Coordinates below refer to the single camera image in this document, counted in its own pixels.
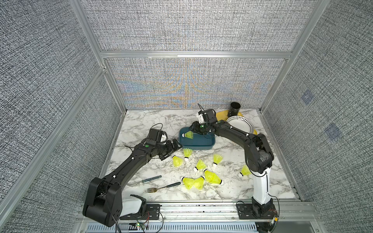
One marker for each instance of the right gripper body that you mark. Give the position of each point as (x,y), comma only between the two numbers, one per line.
(201,128)

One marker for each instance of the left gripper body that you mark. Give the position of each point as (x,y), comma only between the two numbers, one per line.
(164,149)

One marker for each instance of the teal storage box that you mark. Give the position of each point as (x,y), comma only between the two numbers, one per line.
(199,142)

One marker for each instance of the yellow shuttlecock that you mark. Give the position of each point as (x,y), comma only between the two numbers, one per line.
(188,134)
(177,161)
(188,182)
(187,153)
(217,159)
(199,183)
(212,177)
(200,166)

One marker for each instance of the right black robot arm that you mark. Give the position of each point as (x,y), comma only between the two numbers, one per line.
(258,157)

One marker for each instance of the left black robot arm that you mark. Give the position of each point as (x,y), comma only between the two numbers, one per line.
(104,202)

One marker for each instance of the yellow tray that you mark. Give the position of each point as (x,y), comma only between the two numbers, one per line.
(222,115)

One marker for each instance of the black cup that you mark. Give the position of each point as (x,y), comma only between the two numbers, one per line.
(234,109)

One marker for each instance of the white patterned bowl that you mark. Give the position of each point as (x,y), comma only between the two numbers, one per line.
(241,123)

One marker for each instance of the teal pen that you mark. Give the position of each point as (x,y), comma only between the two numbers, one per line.
(151,179)

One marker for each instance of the yellow shuttlecock right edge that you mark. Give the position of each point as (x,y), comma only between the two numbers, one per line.
(245,171)

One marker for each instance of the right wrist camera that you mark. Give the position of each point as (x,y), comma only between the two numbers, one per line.
(207,116)

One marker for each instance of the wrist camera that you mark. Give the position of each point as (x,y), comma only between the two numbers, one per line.
(156,136)
(207,116)

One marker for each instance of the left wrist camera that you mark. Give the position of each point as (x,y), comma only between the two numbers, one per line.
(156,136)

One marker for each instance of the black handled fork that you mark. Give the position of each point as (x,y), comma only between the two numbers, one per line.
(155,189)

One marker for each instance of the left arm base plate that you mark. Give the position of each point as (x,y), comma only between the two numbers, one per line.
(150,212)

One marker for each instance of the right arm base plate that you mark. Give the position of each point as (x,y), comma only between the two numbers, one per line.
(256,211)

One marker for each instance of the aluminium front rail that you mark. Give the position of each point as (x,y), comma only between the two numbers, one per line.
(226,210)

